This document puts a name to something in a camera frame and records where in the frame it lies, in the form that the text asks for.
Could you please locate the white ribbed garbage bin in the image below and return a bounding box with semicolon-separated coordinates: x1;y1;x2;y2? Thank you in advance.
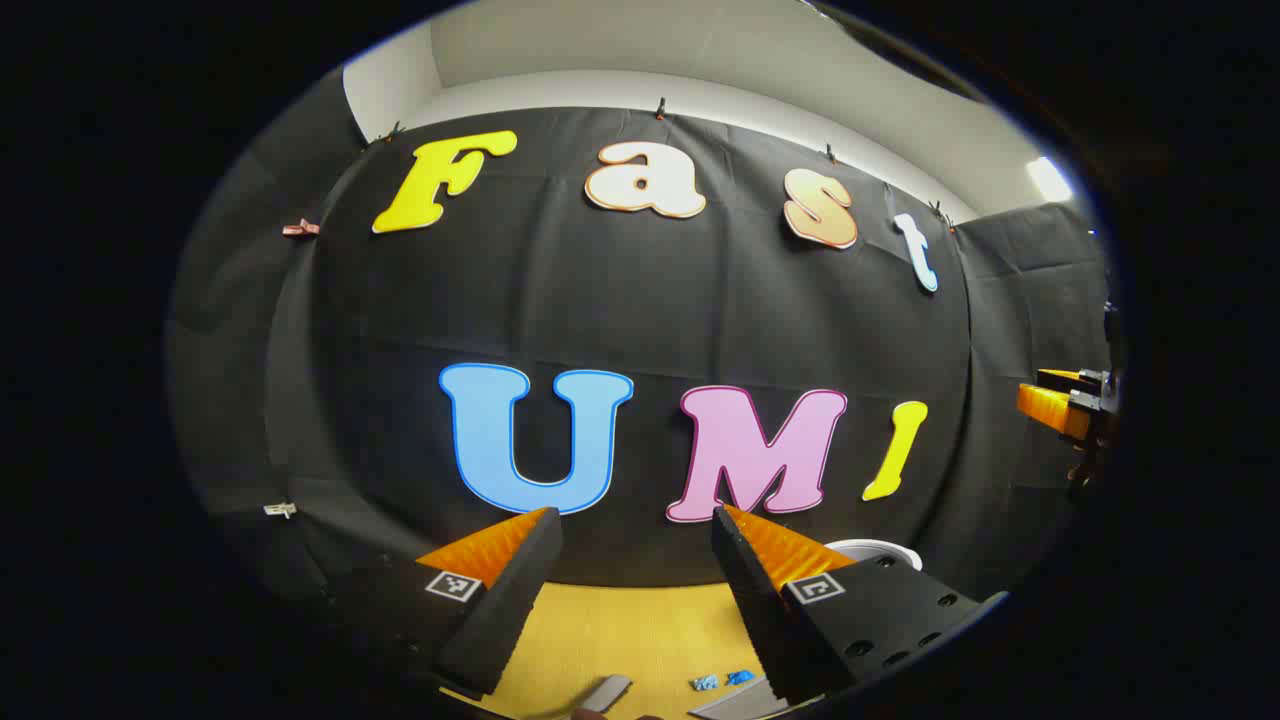
825;539;923;573

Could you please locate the small grey broom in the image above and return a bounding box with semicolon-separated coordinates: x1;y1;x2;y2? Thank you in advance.
572;674;634;716

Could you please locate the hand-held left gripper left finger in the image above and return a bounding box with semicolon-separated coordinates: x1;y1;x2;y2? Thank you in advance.
320;507;564;701

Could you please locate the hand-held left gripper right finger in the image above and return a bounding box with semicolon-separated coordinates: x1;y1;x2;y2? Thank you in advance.
710;504;1009;706

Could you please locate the grey plastic dustpan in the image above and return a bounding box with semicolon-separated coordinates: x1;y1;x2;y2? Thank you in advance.
688;676;793;720

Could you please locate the yellow wooden desktop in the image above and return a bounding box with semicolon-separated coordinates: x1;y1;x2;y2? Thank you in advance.
440;583;776;720

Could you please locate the white ceiling light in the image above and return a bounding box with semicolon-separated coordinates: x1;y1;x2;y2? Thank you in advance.
1026;156;1074;204

